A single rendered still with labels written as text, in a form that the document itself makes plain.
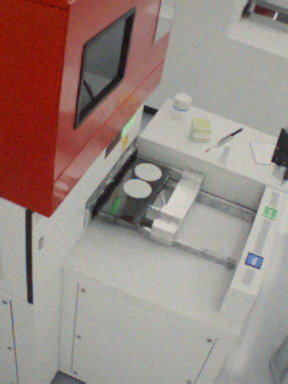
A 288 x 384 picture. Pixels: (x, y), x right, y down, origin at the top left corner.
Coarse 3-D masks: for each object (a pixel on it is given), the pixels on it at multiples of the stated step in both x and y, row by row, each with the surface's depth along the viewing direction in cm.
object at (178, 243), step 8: (120, 224) 199; (144, 232) 196; (176, 240) 194; (184, 240) 194; (176, 248) 195; (184, 248) 194; (192, 248) 192; (200, 248) 192; (200, 256) 193; (208, 256) 192; (216, 256) 190; (224, 256) 191; (224, 264) 191; (232, 264) 190
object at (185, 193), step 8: (184, 184) 212; (192, 184) 213; (176, 192) 208; (184, 192) 209; (192, 192) 209; (176, 200) 205; (184, 200) 205; (192, 200) 206; (176, 208) 201; (184, 208) 202; (184, 216) 199; (176, 224) 195; (152, 232) 191; (176, 232) 193; (160, 240) 191; (168, 240) 189
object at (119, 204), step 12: (132, 156) 217; (132, 168) 212; (168, 168) 215; (120, 180) 205; (144, 180) 207; (156, 180) 208; (108, 192) 200; (120, 192) 200; (108, 204) 195; (120, 204) 196; (132, 204) 197; (144, 204) 198; (120, 216) 191; (132, 216) 192
